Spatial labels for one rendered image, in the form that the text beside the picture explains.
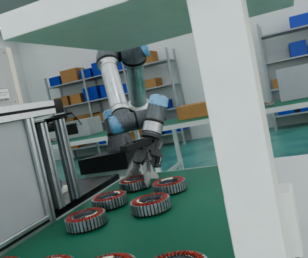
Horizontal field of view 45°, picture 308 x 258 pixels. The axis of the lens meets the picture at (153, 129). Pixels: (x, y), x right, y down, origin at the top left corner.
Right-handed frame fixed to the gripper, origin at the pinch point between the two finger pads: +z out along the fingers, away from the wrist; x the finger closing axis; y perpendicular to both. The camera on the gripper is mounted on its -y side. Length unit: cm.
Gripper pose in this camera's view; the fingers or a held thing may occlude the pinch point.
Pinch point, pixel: (134, 185)
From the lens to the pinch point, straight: 134.8
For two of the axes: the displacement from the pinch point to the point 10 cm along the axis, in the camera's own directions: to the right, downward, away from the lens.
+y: 7.7, 3.1, 5.5
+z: -2.2, 9.5, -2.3
